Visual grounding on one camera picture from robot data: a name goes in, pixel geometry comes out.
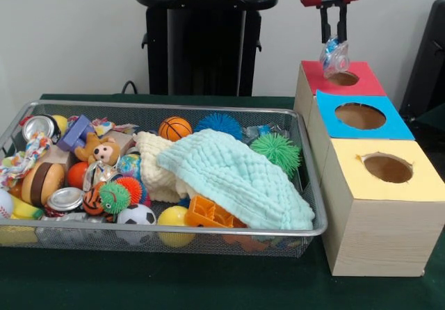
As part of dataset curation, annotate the mint green waffle cloth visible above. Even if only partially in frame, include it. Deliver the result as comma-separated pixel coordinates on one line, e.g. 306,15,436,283
156,128,316,230

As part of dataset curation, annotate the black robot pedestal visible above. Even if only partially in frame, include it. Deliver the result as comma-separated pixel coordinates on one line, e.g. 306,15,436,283
134,0,279,97

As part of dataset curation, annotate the yellow plastic ball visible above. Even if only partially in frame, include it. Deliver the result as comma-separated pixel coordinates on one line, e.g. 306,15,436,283
156,205,197,247

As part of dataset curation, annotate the wire mesh metal bin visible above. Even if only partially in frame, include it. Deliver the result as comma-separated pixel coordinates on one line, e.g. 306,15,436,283
0,101,328,259

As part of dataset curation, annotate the thin black cable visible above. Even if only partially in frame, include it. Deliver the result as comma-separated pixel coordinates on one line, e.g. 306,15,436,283
121,79,140,95

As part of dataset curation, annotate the green spiky creature toy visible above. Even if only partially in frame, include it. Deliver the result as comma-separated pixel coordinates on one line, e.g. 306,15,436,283
99,181,131,215

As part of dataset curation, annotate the green spiky rubber ball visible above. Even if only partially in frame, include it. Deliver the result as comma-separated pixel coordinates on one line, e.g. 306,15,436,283
250,132,302,179

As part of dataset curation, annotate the black upright panel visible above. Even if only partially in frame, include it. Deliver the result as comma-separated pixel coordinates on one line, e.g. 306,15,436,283
399,0,445,116

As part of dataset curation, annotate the blue spiky rubber ball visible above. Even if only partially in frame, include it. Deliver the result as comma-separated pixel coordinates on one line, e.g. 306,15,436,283
193,112,243,140

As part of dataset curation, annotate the small orange basketball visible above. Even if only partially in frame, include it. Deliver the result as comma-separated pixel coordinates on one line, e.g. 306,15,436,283
159,116,193,142

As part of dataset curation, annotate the cream waffle cloth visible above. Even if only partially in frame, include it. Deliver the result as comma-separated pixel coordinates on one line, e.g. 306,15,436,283
133,131,192,202

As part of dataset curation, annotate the clear blue plastic packet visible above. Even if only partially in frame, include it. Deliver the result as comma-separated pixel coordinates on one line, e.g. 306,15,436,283
319,35,350,80

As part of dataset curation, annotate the small soccer ball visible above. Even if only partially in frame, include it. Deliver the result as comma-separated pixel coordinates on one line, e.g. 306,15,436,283
116,204,157,245

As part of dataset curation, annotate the orange plastic brick toy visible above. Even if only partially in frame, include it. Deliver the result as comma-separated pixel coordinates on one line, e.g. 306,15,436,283
184,194,248,228

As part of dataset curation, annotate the brown plush monkey toy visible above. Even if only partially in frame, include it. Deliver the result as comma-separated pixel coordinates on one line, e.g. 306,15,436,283
74,132,122,167

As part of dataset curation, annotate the dark green tablecloth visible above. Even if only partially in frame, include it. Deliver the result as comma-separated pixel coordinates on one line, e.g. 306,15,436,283
0,93,445,310
413,103,445,151

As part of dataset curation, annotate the wooden box with three holes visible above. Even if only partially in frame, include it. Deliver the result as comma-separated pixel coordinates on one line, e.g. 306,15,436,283
293,60,445,277

